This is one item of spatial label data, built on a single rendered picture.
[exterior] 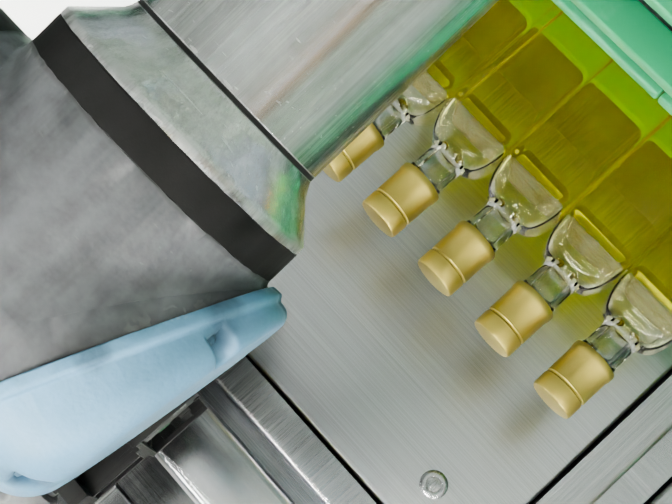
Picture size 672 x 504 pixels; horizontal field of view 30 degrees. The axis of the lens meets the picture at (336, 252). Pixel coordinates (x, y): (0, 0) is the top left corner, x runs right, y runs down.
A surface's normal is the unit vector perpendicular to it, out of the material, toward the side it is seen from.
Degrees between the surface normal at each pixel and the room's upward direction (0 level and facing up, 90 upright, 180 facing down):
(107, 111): 78
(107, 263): 85
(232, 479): 90
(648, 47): 90
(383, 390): 90
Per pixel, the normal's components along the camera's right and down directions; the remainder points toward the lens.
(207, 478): -0.02, -0.25
